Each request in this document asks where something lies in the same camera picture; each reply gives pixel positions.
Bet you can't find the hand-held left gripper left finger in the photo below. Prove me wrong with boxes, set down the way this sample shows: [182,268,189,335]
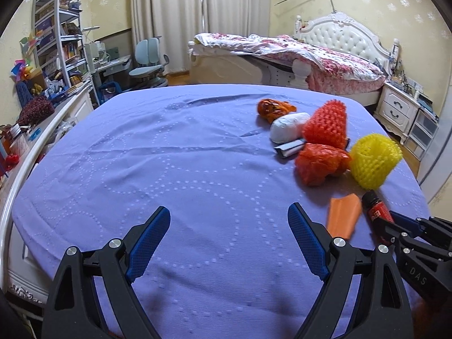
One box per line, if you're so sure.
[42,206,171,339]

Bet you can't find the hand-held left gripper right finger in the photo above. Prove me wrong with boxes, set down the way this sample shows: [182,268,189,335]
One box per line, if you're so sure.
[287,202,414,339]

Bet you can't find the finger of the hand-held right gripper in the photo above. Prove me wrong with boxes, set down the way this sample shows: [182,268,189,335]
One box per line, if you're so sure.
[389,210,452,251]
[372,219,441,299]

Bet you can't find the red tube with black cap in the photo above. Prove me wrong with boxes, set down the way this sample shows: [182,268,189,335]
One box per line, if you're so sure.
[362,190,395,224]

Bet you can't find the orange paper piece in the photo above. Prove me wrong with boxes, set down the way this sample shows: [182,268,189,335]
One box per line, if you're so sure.
[325,193,363,241]

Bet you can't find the yellow foam fruit net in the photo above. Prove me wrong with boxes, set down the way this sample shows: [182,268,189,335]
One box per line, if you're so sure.
[349,133,403,190]

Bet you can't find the orange plastic bag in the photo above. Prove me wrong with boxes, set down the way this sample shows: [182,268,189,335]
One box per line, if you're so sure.
[295,143,353,187]

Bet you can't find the small black and white box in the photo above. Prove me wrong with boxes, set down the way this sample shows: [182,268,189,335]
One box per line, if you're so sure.
[274,138,306,158]

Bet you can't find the white paper wad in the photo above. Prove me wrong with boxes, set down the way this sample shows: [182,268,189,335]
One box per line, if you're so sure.
[270,112,312,144]

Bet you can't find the orange foam fruit net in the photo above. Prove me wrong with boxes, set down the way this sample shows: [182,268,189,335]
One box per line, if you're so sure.
[302,99,348,150]

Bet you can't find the orange snack wrapper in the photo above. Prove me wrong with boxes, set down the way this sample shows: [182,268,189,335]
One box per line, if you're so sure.
[257,98,298,125]

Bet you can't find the white wardrobe door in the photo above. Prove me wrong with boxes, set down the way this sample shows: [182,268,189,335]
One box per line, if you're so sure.
[422,78,452,207]

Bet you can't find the purple dotted bed sheet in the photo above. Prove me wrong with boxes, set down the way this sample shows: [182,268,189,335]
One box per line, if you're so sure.
[9,84,432,339]

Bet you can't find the plastic drawer unit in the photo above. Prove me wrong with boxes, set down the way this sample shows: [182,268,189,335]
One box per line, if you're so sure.
[403,108,442,159]

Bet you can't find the white nightstand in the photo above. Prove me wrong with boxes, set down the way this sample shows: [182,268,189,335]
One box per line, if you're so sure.
[373,81,422,145]

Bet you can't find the blue bag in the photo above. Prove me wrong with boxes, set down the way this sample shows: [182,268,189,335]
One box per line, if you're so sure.
[98,81,122,105]

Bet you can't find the dark red flower bunch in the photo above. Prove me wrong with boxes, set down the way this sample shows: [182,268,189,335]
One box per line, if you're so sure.
[18,96,55,127]

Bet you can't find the pale green desk chair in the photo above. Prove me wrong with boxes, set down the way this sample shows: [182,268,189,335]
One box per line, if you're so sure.
[128,37,170,89]

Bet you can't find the grey study desk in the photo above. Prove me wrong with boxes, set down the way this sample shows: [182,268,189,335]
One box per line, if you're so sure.
[85,40,133,92]

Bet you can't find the floral pink quilt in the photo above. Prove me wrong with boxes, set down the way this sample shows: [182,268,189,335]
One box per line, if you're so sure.
[194,32,387,94]

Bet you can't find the white bed with tufted headboard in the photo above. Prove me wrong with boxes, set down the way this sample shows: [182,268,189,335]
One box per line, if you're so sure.
[187,11,401,108]

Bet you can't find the blue plastic basket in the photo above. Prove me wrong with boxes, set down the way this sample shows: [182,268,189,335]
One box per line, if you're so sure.
[15,81,36,108]

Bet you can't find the beige curtain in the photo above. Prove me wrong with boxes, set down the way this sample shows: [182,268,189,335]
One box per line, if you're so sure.
[130,0,206,76]
[203,0,272,39]

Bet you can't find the colourful pinwheels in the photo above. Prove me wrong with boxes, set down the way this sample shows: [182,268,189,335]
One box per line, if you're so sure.
[9,35,45,78]

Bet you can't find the white bookshelf with books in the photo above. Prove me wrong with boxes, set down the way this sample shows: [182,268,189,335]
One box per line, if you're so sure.
[32,0,97,107]

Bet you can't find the white curved bed rail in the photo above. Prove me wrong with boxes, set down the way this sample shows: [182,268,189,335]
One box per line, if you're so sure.
[0,78,96,304]

